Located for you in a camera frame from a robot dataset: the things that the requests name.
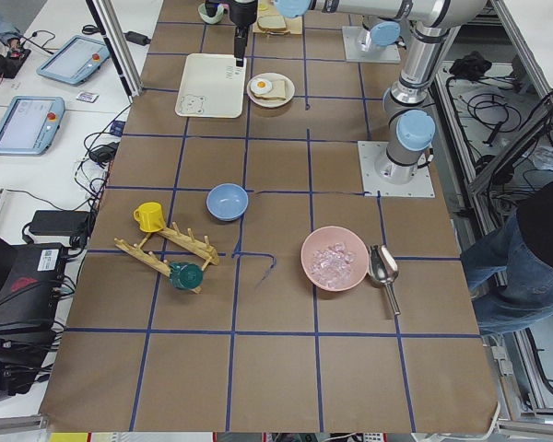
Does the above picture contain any yellow cup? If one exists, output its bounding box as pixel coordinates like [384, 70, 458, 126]
[133, 202, 166, 233]

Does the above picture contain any wooden cutting board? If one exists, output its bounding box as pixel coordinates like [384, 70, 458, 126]
[253, 0, 303, 35]

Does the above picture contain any dark green cup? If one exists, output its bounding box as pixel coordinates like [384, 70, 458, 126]
[169, 262, 204, 290]

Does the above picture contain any light green bowl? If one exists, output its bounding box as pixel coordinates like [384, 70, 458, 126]
[198, 1, 225, 25]

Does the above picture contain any metal scoop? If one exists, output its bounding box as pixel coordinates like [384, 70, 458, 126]
[369, 245, 401, 316]

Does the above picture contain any person in black shirt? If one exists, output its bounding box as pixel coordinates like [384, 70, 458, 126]
[460, 181, 553, 335]

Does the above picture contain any black power adapter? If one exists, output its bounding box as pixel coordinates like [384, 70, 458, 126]
[21, 210, 90, 249]

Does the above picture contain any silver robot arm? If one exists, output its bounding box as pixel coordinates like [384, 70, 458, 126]
[359, 16, 401, 52]
[274, 0, 486, 185]

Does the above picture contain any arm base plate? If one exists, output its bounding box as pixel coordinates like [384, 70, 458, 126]
[358, 141, 435, 198]
[342, 22, 400, 64]

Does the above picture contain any toy fried egg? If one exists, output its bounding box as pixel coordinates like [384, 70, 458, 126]
[250, 77, 273, 96]

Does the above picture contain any pink bowl with ice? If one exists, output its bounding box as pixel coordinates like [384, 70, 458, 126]
[300, 226, 370, 292]

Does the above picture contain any upper teach pendant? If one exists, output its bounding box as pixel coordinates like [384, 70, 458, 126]
[36, 35, 110, 86]

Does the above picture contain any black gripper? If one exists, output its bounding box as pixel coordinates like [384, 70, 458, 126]
[229, 0, 258, 66]

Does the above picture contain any wooden dish rack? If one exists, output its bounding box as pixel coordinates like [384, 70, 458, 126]
[113, 221, 221, 295]

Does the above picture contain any bread slice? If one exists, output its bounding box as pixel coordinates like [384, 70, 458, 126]
[253, 79, 287, 101]
[256, 15, 288, 33]

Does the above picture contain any teach pendant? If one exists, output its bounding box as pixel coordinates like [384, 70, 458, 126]
[0, 96, 65, 156]
[36, 35, 110, 86]

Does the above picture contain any black electronics box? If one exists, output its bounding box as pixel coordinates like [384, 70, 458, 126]
[0, 238, 68, 342]

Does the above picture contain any blue bowl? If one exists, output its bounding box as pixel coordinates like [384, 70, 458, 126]
[206, 183, 249, 222]

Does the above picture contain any cream round plate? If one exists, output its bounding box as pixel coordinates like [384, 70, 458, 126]
[246, 73, 295, 109]

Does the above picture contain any cream bear serving tray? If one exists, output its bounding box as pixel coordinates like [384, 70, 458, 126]
[175, 53, 246, 119]

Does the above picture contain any aluminium frame post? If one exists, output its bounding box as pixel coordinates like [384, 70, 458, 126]
[86, 0, 143, 99]

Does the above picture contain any bread slice on plate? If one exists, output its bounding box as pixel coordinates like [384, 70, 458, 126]
[253, 79, 287, 101]

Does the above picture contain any lower teach pendant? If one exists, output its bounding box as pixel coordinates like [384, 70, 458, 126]
[0, 96, 65, 156]

